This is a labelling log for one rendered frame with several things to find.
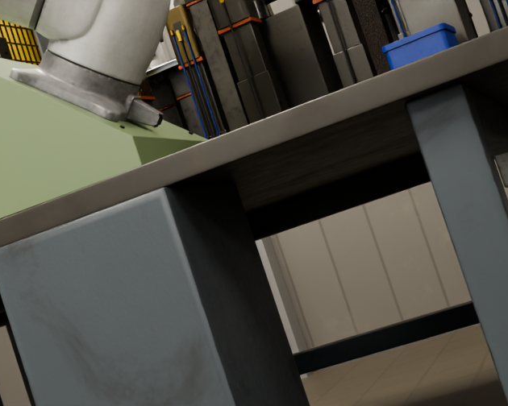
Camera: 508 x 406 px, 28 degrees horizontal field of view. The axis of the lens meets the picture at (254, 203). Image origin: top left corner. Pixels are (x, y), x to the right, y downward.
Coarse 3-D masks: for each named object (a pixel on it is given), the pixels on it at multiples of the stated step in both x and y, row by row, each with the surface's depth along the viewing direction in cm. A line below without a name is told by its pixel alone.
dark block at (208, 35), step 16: (192, 0) 204; (192, 16) 205; (208, 16) 203; (208, 32) 203; (208, 48) 204; (224, 48) 203; (208, 64) 204; (224, 64) 203; (224, 80) 203; (224, 96) 203; (240, 96) 203; (224, 112) 203; (240, 112) 202
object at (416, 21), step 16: (400, 0) 175; (416, 0) 174; (432, 0) 173; (448, 0) 172; (416, 16) 175; (432, 16) 174; (448, 16) 172; (464, 16) 176; (416, 32) 175; (464, 32) 172
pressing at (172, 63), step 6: (174, 60) 222; (156, 66) 225; (162, 66) 224; (168, 66) 223; (174, 66) 229; (150, 72) 225; (156, 72) 224; (162, 72) 231; (168, 72) 233; (150, 78) 233; (156, 78) 235; (150, 84) 239
